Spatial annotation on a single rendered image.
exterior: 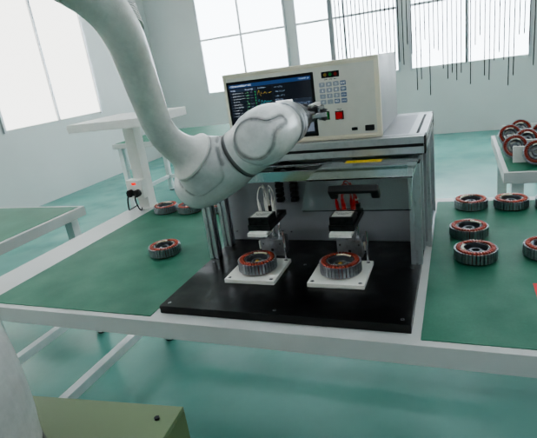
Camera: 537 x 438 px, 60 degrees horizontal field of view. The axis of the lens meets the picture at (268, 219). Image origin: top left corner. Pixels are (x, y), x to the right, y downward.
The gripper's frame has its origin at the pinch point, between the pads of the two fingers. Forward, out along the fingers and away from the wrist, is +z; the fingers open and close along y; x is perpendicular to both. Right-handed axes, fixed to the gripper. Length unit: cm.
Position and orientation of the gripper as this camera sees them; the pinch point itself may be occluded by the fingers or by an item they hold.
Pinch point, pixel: (314, 109)
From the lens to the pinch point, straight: 120.3
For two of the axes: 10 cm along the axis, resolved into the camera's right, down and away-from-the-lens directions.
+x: -1.3, -9.4, -3.1
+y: 9.3, -0.1, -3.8
